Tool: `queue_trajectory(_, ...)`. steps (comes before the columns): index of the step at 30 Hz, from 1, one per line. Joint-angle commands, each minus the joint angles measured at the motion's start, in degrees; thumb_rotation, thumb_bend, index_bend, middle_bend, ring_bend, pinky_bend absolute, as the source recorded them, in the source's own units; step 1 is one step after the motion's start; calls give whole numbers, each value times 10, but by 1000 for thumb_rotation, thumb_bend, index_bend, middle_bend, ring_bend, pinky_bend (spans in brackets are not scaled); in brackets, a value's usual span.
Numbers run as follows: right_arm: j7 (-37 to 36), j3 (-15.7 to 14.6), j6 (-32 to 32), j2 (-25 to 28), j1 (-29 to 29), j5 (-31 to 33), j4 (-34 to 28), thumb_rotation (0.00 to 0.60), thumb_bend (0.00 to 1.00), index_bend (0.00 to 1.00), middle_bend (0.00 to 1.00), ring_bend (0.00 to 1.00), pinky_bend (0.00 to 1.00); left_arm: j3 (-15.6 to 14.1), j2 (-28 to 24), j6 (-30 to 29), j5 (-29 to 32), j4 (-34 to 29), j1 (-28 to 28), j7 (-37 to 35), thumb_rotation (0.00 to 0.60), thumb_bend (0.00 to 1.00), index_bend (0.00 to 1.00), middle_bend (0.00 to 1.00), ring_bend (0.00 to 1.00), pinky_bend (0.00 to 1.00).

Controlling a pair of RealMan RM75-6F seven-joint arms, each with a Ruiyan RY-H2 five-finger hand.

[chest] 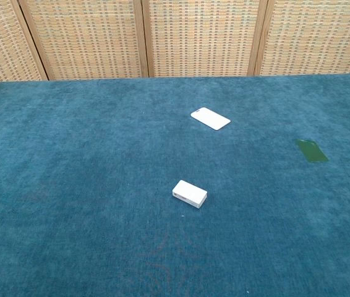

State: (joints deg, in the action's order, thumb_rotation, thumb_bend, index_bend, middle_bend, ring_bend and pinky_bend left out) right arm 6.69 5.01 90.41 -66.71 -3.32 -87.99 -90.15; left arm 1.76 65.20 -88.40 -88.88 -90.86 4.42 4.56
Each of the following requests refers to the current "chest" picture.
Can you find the blue plush table cloth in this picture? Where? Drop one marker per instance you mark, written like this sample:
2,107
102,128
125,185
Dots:
100,185

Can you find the white rectangular box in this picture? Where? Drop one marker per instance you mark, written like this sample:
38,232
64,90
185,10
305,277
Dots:
190,193

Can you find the woven wooden folding screen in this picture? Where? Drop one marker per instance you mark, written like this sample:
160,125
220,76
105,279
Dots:
175,37

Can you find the green card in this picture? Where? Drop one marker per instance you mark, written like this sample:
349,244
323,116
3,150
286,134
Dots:
312,151

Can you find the white flat card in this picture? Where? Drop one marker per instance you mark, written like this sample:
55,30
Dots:
210,118

